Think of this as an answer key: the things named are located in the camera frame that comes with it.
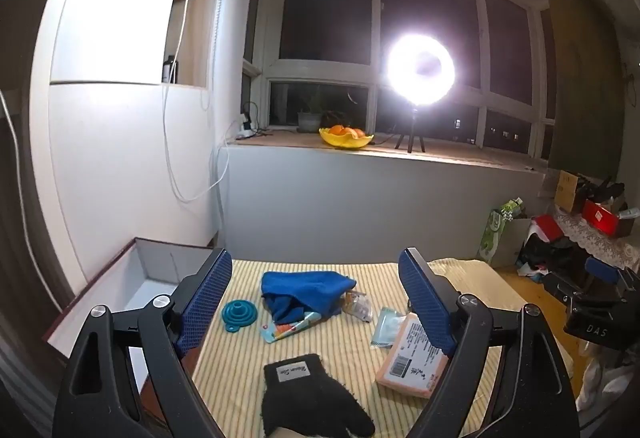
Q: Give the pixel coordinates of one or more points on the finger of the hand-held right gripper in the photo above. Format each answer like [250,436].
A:
[602,270]

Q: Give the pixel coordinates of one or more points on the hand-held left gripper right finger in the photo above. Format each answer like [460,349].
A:
[425,303]

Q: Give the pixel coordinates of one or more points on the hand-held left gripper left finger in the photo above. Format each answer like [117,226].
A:
[205,298]

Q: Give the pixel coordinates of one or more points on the light blue wipes packet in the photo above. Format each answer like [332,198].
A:
[387,328]

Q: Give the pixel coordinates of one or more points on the pink packet with white label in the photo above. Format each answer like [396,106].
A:
[407,363]

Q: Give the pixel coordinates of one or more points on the white storage box maroon outside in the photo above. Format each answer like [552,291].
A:
[150,263]

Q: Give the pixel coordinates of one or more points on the clear plastic snack packet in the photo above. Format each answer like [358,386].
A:
[359,307]

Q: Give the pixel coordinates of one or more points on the colourful printed pouch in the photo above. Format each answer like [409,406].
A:
[285,330]

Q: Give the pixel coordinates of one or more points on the blue knit cloth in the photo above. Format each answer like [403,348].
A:
[305,290]

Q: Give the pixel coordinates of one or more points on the black fuzzy glove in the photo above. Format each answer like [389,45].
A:
[310,403]

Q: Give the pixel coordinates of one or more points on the lace cloth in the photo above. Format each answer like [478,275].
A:
[610,248]

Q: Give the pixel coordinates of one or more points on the teal collapsible funnel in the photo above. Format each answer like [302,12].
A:
[240,313]

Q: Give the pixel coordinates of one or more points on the red box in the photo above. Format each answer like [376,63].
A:
[600,218]

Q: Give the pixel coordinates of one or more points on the dark clothes pile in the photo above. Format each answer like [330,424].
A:
[550,255]

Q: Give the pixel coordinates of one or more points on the red cloth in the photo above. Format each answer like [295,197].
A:
[547,228]

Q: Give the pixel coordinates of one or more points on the dark bag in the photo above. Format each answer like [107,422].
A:
[602,190]

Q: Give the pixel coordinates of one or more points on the brown cardboard box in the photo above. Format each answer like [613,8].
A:
[567,190]

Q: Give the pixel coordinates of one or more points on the grey cardboard box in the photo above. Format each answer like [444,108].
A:
[512,243]

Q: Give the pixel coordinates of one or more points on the green printed packet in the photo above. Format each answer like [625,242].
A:
[492,233]

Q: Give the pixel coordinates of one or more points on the yellow striped tablecloth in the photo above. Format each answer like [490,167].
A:
[325,353]

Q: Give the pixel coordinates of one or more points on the white charger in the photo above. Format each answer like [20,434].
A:
[245,133]

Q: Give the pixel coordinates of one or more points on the white cabinet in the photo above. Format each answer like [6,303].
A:
[125,143]

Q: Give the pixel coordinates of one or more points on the black tripod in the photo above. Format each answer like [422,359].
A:
[412,128]

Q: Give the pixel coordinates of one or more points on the yellow fruit bowl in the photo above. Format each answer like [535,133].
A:
[345,142]

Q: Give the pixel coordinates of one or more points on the orange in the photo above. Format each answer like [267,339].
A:
[337,130]
[357,133]

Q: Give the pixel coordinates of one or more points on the potted plant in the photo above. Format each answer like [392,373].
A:
[308,120]

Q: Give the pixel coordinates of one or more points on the dark bottle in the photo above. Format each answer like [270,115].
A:
[169,70]

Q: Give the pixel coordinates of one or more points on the white framed window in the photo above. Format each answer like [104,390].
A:
[325,68]

